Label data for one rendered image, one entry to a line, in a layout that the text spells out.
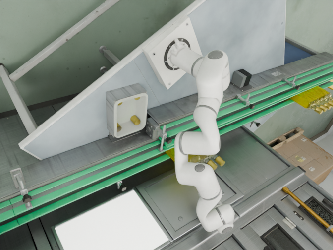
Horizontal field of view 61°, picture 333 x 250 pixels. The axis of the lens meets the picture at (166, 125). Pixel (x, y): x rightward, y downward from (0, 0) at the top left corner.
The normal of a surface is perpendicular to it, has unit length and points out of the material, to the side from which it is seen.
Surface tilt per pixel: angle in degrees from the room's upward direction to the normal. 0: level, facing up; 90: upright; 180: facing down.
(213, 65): 88
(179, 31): 5
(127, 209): 90
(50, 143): 0
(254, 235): 90
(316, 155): 81
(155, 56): 5
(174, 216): 90
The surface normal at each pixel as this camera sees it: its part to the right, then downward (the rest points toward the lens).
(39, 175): 0.11, -0.76
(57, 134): 0.57, 0.58
